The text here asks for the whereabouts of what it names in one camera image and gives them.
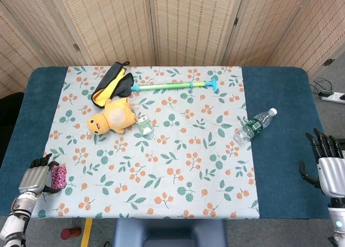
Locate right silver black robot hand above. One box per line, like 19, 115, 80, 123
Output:
300, 128, 345, 197

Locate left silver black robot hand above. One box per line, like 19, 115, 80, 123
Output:
18, 153, 61, 195

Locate pink patterned block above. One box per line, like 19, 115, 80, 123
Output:
51, 165, 67, 190

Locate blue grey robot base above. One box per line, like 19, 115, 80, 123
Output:
113, 219, 229, 247

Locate red orange cylinder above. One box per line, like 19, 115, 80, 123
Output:
60, 227, 82, 240

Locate black bulky object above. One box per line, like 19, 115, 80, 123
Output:
0, 92, 25, 167

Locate white power strip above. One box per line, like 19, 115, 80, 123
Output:
318, 91, 345, 104

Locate clear water bottle green label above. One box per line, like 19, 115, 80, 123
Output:
233, 107, 278, 145

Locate teal table cover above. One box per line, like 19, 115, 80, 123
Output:
0, 65, 333, 221

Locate yellow plush duck toy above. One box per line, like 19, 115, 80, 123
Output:
86, 97, 137, 135

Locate woven bamboo screen panel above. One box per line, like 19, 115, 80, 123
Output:
220, 0, 320, 68
148, 0, 246, 67
269, 0, 345, 78
0, 0, 91, 68
0, 1, 51, 102
45, 0, 158, 67

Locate small green clear packet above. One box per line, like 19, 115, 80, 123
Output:
136, 114, 156, 140

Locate grey yellow fabric pouch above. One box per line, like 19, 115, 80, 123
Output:
91, 60, 135, 109

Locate floral leaf print tablecloth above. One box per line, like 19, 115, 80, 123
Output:
25, 65, 261, 220

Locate green blue water squirter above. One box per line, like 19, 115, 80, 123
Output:
130, 76, 219, 93

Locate black power cable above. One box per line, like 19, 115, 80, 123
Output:
309, 78, 334, 94

